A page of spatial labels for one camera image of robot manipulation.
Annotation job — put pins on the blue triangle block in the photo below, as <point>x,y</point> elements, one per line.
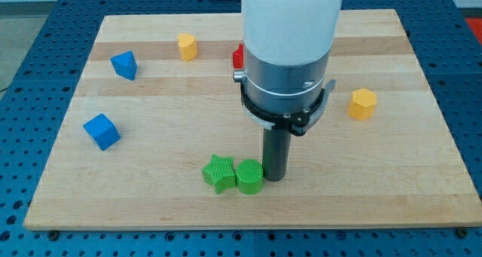
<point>125,65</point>

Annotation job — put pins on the yellow hexagon block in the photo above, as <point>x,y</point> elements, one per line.
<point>362,104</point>

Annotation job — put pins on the blue cube block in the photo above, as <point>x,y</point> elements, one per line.
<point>102,131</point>

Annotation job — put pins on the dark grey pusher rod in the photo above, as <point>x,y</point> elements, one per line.
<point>276,145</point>

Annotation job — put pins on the red block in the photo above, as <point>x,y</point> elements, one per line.
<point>238,57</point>

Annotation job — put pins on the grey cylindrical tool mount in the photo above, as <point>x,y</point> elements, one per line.
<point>288,98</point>

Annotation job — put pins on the yellow heart block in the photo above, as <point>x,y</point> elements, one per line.
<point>187,45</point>

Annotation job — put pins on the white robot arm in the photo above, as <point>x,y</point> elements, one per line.
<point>286,46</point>

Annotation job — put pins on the green cylinder block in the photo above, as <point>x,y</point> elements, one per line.
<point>249,176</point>

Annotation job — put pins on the green star block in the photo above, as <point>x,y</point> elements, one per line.
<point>219,173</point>

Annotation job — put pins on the wooden board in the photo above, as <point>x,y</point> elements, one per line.
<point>398,169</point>

